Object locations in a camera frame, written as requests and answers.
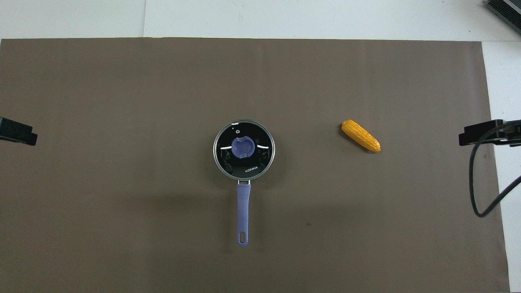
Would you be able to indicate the black ribbed device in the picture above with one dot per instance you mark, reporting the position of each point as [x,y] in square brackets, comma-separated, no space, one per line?
[506,12]

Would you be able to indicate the glass lid with purple knob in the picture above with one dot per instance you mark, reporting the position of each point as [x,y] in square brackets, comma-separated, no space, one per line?
[228,142]

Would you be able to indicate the brown table mat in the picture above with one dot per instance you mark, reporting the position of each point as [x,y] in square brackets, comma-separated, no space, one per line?
[163,101]

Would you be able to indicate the yellow toy corn cob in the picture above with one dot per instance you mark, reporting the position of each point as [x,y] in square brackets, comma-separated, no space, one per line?
[360,136]

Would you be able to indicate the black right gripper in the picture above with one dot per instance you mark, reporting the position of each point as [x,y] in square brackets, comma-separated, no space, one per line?
[515,142]

